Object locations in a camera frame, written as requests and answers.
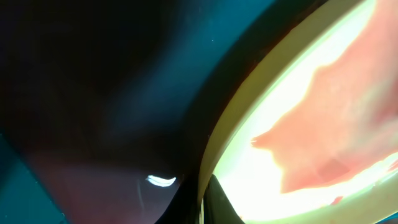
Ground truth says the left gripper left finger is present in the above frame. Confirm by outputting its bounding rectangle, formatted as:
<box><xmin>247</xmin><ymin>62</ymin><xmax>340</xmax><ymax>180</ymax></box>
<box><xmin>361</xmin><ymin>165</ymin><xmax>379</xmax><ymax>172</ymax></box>
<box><xmin>155</xmin><ymin>177</ymin><xmax>199</xmax><ymax>224</ymax></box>

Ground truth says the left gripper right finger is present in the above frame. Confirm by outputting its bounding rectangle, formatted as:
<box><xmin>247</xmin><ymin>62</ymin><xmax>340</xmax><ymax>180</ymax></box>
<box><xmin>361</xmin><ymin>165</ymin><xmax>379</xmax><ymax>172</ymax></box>
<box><xmin>203</xmin><ymin>175</ymin><xmax>244</xmax><ymax>224</ymax></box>

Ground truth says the green plate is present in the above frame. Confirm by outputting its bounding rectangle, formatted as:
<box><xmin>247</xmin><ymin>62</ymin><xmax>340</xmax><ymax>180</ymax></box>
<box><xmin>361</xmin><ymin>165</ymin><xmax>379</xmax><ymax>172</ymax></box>
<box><xmin>197</xmin><ymin>0</ymin><xmax>397</xmax><ymax>224</ymax></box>

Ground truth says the teal plastic tray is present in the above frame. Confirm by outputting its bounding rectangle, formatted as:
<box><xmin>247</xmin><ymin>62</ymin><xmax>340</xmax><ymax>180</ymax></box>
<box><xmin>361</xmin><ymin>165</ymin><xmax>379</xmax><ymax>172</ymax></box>
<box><xmin>1</xmin><ymin>0</ymin><xmax>322</xmax><ymax>223</ymax></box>

